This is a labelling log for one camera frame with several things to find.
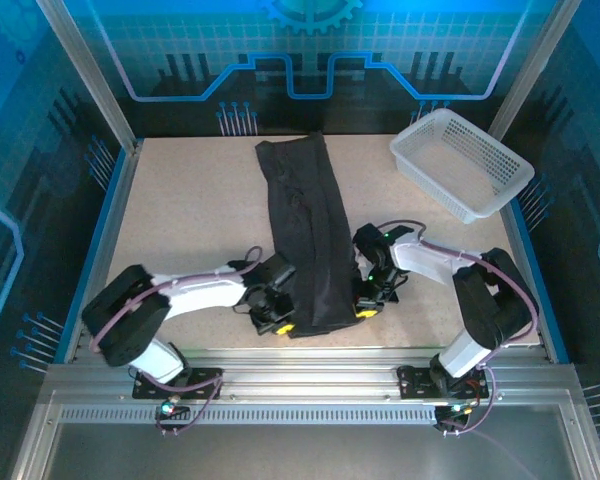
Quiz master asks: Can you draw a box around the dark grey t-shirt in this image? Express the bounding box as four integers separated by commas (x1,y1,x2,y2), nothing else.
254,130,367,340

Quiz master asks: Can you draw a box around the white plastic mesh basket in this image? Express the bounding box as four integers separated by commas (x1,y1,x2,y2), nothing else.
389,108,536,225

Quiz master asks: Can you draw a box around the left controller board with LEDs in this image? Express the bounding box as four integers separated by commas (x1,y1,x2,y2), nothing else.
157,397,192,420

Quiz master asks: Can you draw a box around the controller board with leds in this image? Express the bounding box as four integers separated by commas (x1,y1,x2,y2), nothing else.
157,397,192,420
435,401,475,422

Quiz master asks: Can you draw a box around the grey metal front panel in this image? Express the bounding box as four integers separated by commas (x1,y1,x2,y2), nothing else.
39,423,584,480

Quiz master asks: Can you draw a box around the right controller board with LEDs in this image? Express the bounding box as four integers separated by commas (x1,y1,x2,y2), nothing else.
435,401,475,422

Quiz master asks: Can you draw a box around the aluminium front mounting rail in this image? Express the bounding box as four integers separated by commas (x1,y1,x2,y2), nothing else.
72,347,554,404

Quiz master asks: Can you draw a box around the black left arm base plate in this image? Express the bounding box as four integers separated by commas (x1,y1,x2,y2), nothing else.
132,366,224,401

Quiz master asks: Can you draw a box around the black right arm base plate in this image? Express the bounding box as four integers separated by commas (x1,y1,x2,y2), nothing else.
395,362,491,401

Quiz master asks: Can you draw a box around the slotted grey cable duct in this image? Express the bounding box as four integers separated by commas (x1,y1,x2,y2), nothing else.
58,405,440,427

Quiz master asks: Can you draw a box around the right aluminium side rail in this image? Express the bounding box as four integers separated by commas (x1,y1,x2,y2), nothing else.
502,199,572,364

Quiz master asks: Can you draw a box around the aluminium side rail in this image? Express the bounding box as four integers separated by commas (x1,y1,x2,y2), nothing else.
62,139,145,364
502,199,572,364

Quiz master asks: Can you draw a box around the left aluminium side rail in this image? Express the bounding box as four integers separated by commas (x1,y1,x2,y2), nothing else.
62,139,145,364

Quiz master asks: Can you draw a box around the right aluminium frame post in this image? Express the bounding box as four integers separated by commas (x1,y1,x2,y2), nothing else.
485,0,582,147

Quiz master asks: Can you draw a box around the aluminium frame post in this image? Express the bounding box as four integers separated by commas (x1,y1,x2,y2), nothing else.
485,0,582,147
33,0,144,152

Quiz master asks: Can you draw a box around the left aluminium frame post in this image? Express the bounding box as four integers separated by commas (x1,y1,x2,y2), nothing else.
33,0,144,152

